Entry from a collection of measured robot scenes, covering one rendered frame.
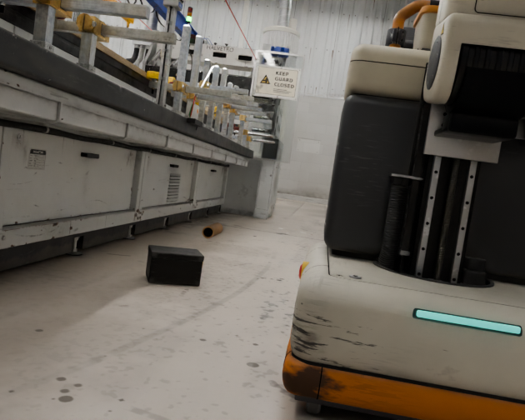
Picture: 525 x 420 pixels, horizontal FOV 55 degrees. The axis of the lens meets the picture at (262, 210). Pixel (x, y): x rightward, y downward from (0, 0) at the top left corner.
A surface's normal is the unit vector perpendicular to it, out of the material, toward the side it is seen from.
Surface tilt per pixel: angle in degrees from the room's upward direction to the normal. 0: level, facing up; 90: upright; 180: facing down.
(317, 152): 90
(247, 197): 90
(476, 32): 98
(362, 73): 90
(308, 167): 90
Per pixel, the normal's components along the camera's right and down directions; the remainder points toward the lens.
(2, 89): 0.98, 0.15
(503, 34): -0.14, 0.19
